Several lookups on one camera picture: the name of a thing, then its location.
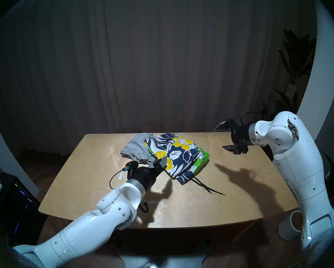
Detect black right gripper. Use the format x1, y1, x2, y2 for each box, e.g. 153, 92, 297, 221
213, 119, 253, 155

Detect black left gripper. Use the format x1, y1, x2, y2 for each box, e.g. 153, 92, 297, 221
127, 156, 168, 192

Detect floral print shorts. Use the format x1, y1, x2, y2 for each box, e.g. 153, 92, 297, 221
144, 133, 226, 196

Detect grey shorts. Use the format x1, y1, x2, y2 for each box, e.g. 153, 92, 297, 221
120, 133, 157, 164

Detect white robot torso base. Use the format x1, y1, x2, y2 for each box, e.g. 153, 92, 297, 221
120, 253, 209, 268

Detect tall dark leafy plant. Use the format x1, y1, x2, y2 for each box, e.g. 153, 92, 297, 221
255, 29, 317, 160

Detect white cylindrical plant pot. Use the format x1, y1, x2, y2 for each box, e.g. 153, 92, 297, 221
278, 210, 304, 241

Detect black computer tower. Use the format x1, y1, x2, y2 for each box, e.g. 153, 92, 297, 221
0, 172, 47, 247

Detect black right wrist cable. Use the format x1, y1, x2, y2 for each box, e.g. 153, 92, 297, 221
240, 112, 267, 124

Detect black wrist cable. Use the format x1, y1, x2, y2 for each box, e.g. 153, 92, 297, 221
240, 112, 267, 124
109, 166, 149, 213

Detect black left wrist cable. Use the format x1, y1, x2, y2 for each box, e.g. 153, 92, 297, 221
109, 166, 149, 213

